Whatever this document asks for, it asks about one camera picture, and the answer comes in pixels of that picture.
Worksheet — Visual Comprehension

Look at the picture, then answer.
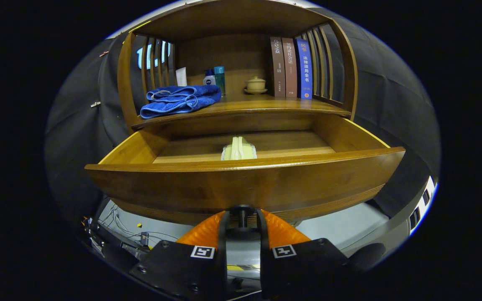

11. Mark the wooden drawer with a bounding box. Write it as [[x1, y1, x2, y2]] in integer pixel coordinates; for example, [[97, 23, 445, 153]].
[[85, 114, 406, 224]]

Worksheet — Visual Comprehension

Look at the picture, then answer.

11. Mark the blue book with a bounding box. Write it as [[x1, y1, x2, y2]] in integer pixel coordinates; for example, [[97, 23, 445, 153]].
[[295, 38, 313, 100]]

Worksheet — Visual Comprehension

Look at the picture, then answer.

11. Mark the black drawer knob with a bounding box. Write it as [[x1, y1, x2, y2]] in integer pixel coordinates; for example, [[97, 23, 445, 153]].
[[229, 204, 257, 242]]

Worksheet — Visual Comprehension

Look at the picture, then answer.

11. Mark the white slotted panel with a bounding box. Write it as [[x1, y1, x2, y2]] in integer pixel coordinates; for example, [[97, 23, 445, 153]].
[[408, 176, 437, 235]]

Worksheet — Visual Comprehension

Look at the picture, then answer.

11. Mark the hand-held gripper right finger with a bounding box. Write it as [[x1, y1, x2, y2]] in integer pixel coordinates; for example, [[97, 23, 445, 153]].
[[257, 209, 352, 299]]

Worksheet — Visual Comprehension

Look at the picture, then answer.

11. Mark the wooden cabinet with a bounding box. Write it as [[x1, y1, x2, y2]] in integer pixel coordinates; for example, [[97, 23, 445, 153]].
[[117, 0, 359, 134]]

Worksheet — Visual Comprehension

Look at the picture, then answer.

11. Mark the wooden countertop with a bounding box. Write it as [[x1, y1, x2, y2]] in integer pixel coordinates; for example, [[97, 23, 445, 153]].
[[132, 93, 352, 129]]

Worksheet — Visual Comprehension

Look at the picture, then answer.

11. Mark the teal bottle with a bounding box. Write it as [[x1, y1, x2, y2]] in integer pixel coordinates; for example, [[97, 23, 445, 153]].
[[214, 66, 226, 97]]

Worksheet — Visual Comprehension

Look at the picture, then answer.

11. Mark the beige lidded tea cup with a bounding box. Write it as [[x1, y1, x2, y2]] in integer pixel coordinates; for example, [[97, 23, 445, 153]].
[[244, 76, 268, 95]]

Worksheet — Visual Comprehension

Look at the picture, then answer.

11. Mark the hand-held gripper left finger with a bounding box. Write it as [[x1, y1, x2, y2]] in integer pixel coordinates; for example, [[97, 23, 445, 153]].
[[129, 210, 229, 301]]

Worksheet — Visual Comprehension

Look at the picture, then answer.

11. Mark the bundle of thin cables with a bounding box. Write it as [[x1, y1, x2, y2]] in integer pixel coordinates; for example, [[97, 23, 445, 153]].
[[84, 205, 179, 251]]

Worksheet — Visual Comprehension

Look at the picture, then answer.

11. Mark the reddish brown book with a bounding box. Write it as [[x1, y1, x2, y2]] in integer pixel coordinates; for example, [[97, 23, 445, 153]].
[[282, 37, 298, 99]]

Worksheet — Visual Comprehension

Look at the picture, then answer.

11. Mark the dark brown book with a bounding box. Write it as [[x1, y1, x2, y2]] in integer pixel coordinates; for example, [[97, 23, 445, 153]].
[[270, 36, 286, 98]]

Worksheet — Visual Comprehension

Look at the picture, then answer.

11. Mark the blue towel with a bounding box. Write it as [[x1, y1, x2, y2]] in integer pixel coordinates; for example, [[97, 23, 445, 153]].
[[140, 85, 222, 120]]

